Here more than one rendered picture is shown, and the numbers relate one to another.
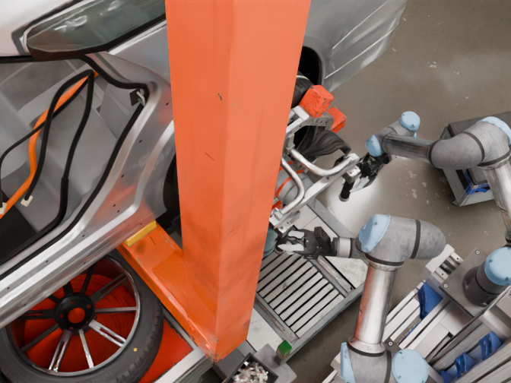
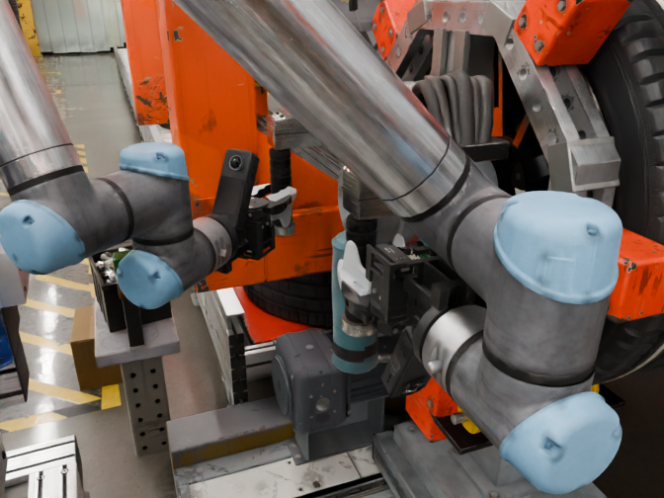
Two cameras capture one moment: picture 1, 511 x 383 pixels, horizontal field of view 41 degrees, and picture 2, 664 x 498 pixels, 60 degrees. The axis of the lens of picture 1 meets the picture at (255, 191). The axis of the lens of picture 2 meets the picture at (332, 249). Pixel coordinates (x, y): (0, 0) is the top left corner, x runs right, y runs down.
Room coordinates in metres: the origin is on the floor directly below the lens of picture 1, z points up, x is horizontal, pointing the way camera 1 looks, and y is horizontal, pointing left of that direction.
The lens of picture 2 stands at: (1.55, -0.91, 1.13)
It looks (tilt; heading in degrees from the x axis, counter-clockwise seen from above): 24 degrees down; 118
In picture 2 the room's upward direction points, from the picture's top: straight up
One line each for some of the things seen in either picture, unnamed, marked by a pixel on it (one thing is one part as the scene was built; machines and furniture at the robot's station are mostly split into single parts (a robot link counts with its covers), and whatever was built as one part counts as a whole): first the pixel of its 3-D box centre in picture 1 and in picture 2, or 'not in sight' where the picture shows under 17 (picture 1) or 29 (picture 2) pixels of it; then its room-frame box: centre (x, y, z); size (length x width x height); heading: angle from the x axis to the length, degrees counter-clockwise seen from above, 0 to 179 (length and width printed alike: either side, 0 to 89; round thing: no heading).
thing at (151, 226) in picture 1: (131, 221); not in sight; (1.08, 0.45, 0.71); 0.14 x 0.14 x 0.05; 49
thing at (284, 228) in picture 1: (278, 223); (296, 128); (1.05, -0.09, 0.93); 0.09 x 0.05 x 0.05; 49
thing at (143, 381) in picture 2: not in sight; (143, 377); (0.53, -0.03, 0.21); 0.10 x 0.10 x 0.42; 49
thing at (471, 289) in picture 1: (487, 282); not in sight; (0.96, -0.85, 0.87); 0.15 x 0.15 x 0.10
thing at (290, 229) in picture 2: (281, 240); (281, 189); (1.03, -0.12, 0.83); 0.04 x 0.04 x 0.16
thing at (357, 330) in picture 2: (347, 187); (360, 271); (1.29, -0.34, 0.83); 0.04 x 0.04 x 0.16
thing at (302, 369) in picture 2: not in sight; (364, 388); (1.08, 0.14, 0.26); 0.42 x 0.18 x 0.35; 49
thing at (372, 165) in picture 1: (374, 162); (421, 300); (1.40, -0.43, 0.86); 0.12 x 0.08 x 0.09; 139
